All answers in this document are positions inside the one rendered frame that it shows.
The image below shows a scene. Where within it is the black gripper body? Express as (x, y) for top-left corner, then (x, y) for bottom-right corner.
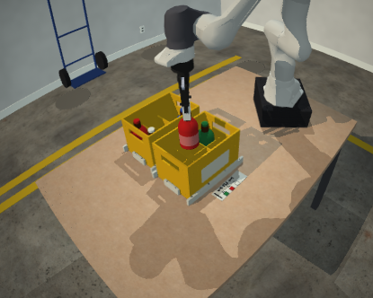
(171, 59), (194, 84)

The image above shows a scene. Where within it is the white bottle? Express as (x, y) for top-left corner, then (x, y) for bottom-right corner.
(147, 127), (155, 135)

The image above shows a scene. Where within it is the white paper pick list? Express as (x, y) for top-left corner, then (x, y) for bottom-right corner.
(211, 171), (247, 201)

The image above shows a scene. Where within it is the yellow divided crate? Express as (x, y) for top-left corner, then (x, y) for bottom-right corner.
(152, 114), (239, 199)
(121, 94), (183, 168)

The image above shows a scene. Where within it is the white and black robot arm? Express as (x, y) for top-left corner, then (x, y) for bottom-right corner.
(155, 0), (312, 108)

